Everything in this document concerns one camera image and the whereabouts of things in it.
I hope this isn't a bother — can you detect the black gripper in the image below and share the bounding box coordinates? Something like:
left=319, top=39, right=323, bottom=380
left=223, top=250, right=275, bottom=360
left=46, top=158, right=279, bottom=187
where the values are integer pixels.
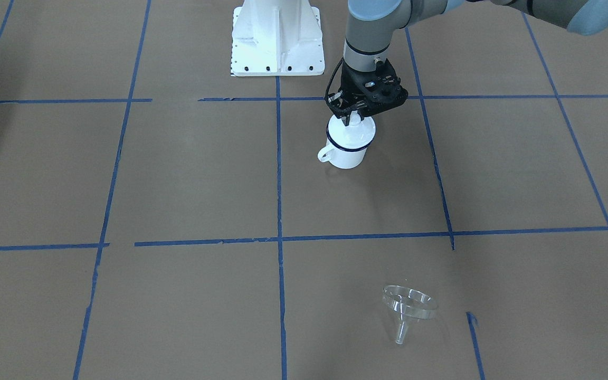
left=325, top=59, right=409, bottom=127

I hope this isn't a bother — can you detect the white cup lid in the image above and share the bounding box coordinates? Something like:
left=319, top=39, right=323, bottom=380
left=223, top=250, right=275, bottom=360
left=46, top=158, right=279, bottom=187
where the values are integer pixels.
left=326, top=112, right=376, bottom=152

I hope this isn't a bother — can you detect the clear plastic funnel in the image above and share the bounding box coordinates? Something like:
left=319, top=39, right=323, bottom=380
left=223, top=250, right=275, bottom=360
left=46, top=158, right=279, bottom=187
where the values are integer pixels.
left=382, top=284, right=439, bottom=345

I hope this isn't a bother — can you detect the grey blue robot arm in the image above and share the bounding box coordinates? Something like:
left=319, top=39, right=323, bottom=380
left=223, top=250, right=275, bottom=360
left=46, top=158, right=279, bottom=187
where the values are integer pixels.
left=324, top=1, right=608, bottom=126

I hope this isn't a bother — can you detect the white enamel cup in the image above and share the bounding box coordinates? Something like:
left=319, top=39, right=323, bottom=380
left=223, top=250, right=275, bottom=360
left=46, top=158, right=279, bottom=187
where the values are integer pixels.
left=318, top=111, right=376, bottom=169

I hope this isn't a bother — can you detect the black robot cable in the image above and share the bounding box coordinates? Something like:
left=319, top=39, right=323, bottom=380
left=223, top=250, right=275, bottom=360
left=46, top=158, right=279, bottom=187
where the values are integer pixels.
left=325, top=58, right=345, bottom=114

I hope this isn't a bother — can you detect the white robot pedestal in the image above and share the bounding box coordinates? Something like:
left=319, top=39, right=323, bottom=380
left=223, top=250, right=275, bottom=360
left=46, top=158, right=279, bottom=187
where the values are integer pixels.
left=230, top=1, right=326, bottom=77

